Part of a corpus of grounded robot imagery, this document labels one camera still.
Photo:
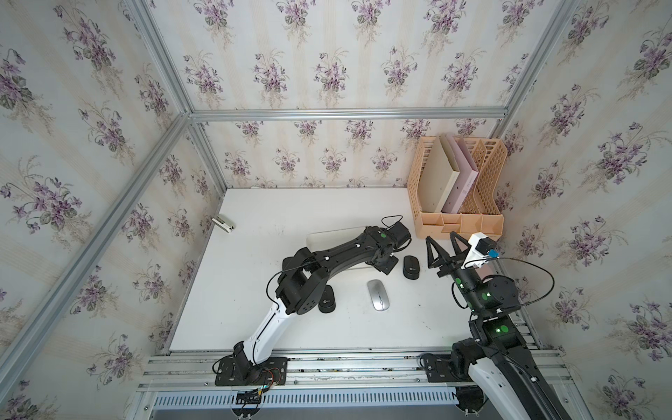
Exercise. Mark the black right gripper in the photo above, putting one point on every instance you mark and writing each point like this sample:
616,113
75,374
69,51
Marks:
457,264

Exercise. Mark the silver mouse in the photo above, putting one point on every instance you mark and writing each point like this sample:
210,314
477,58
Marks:
378,294

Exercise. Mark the black Lecoo mouse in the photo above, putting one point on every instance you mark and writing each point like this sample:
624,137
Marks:
327,303

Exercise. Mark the white plastic storage box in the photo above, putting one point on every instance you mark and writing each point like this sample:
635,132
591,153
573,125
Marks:
326,240

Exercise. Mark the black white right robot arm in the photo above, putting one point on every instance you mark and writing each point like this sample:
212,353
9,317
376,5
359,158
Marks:
495,363

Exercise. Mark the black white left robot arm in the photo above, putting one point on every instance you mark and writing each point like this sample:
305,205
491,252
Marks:
304,278

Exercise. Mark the peach plastic file organizer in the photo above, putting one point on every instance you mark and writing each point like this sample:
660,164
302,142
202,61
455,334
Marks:
478,211

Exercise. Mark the beige folder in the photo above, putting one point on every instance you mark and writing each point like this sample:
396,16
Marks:
438,177

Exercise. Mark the pink folder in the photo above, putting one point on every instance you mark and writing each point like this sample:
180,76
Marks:
468,173

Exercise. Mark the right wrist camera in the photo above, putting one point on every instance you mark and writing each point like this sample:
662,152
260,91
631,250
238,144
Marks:
482,249

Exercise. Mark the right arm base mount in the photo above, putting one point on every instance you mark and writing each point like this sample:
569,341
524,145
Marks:
452,368

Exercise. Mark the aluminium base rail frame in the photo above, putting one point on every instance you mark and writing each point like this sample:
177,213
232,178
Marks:
186,380

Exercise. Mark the small silver wall device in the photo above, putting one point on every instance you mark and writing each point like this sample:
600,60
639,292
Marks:
223,223

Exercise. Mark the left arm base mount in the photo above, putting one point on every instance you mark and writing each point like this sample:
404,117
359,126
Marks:
229,373

